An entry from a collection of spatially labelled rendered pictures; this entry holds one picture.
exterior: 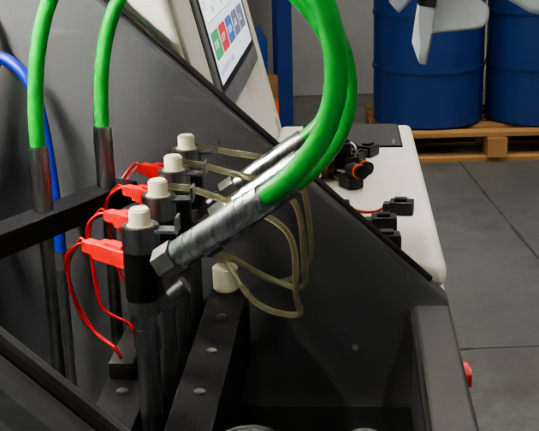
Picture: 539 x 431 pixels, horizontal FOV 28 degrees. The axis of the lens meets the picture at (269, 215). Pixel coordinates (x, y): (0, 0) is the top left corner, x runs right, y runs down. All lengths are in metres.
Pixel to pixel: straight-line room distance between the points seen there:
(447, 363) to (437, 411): 0.10
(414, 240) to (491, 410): 1.80
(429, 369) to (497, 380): 2.18
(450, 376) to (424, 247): 0.27
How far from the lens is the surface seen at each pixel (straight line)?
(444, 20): 0.92
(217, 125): 1.09
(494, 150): 5.54
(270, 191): 0.64
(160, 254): 0.69
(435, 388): 0.96
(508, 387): 3.14
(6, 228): 0.94
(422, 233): 1.27
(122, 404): 0.88
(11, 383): 0.47
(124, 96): 1.10
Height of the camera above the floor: 1.38
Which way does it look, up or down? 17 degrees down
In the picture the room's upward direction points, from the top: 2 degrees counter-clockwise
